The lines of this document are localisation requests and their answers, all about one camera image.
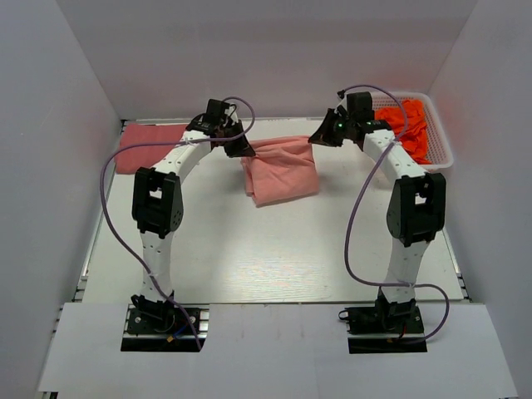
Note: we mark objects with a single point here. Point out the salmon pink t shirt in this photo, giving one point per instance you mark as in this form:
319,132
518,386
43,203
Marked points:
282,169

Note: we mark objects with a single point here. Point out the crumpled orange t shirt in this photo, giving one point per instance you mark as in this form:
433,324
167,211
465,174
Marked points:
415,139

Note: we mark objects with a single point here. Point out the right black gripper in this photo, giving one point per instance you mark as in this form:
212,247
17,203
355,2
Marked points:
324,135

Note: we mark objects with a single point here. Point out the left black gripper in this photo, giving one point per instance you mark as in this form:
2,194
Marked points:
241,149

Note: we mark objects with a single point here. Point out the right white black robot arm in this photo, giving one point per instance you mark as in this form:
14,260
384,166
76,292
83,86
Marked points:
416,211

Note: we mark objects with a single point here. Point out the folded dusty red t shirt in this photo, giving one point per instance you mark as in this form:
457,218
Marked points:
129,161

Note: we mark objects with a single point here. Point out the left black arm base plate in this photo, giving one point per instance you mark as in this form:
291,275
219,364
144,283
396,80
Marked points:
143,333

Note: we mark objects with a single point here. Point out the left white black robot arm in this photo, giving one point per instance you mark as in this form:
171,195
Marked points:
158,210

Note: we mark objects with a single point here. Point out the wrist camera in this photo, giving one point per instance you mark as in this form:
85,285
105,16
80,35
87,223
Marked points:
356,106
217,117

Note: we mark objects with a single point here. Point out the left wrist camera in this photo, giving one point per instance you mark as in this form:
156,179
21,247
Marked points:
217,117

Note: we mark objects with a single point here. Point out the white perforated plastic basket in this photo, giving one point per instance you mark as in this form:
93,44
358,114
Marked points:
439,151

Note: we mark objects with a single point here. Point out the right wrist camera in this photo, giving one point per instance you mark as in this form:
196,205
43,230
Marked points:
356,106

